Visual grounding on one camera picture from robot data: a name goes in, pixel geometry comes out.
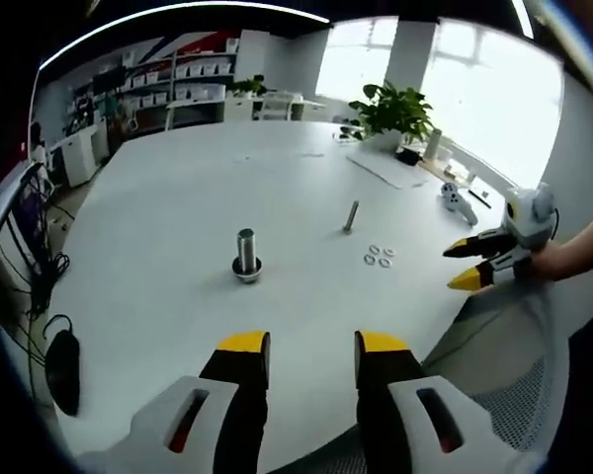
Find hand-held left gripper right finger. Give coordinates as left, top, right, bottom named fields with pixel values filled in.
left=354, top=329, right=545, bottom=474

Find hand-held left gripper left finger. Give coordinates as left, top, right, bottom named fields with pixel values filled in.
left=73, top=329, right=272, bottom=474

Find large steel washer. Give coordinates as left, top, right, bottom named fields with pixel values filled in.
left=231, top=256, right=264, bottom=278

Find thin steel threaded stud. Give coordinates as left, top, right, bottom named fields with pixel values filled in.
left=342, top=199, right=361, bottom=233

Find thick steel threaded stud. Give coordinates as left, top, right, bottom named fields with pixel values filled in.
left=230, top=227, right=264, bottom=285

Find white game controller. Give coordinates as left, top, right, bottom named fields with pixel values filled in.
left=440, top=181, right=479, bottom=227

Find white mesh office chair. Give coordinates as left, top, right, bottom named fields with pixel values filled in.
left=422, top=285, right=574, bottom=453

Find white bottle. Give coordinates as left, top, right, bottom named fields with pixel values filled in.
left=424, top=127, right=444, bottom=160

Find white paper sheet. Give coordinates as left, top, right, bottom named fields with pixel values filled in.
left=346, top=147, right=431, bottom=190

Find white plant pot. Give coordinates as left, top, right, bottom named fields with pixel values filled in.
left=363, top=130, right=404, bottom=153

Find green potted plant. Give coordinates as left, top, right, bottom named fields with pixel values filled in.
left=348, top=81, right=436, bottom=147

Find black computer mouse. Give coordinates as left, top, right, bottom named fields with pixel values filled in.
left=44, top=329, right=82, bottom=417

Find white cabinet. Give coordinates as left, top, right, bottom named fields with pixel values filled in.
left=58, top=122, right=110, bottom=189

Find small green plant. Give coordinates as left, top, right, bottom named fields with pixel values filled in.
left=226, top=74, right=268, bottom=98

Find shelf with white bins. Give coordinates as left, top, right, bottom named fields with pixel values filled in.
left=121, top=48, right=238, bottom=108

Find ceiling light strip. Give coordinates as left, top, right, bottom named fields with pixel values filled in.
left=39, top=4, right=330, bottom=73

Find bundle of black cables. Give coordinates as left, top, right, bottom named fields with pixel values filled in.
left=9, top=167, right=73, bottom=317

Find black wall screen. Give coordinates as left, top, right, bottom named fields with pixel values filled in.
left=92, top=68, right=127, bottom=93

